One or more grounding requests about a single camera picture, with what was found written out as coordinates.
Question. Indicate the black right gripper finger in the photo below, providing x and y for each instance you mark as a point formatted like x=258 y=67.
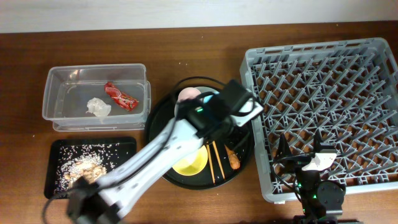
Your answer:
x=283 y=149
x=318 y=144

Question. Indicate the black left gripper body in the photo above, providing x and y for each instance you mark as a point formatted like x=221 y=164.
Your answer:
x=226 y=126

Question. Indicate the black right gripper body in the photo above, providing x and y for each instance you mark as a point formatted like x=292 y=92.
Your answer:
x=296 y=163

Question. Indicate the orange carrot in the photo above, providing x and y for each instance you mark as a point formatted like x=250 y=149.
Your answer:
x=233 y=159

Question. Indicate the red snack wrapper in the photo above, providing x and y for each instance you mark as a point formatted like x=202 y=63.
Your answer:
x=120 y=98

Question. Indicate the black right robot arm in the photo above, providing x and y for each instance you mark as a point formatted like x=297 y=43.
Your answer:
x=321 y=200

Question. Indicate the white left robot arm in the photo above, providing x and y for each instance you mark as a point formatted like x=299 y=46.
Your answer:
x=111 y=197

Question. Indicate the grey plastic dishwasher rack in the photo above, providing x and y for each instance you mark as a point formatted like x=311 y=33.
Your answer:
x=346 y=90

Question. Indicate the clear plastic waste bin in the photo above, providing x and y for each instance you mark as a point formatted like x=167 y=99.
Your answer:
x=68 y=90

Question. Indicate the light blue plastic cup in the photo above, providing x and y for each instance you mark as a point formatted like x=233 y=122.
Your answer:
x=206 y=99

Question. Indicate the grey round plate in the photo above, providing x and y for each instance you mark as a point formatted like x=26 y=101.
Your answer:
x=203 y=89

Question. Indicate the wooden chopstick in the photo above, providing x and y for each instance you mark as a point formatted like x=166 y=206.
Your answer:
x=218 y=158
x=210 y=163

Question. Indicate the pink plastic cup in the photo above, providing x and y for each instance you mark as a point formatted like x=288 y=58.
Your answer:
x=188 y=93

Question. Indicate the round black tray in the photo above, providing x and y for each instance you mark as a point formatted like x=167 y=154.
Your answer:
x=241 y=141

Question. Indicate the yellow plastic bowl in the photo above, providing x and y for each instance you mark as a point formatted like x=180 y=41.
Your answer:
x=193 y=163

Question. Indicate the crumpled white tissue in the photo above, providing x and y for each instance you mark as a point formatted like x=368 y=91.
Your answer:
x=98 y=107

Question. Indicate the black rectangular food tray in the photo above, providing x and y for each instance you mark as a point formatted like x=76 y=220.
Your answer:
x=127 y=148

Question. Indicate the food scraps and rice pile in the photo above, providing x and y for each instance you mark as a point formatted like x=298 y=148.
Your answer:
x=90 y=161

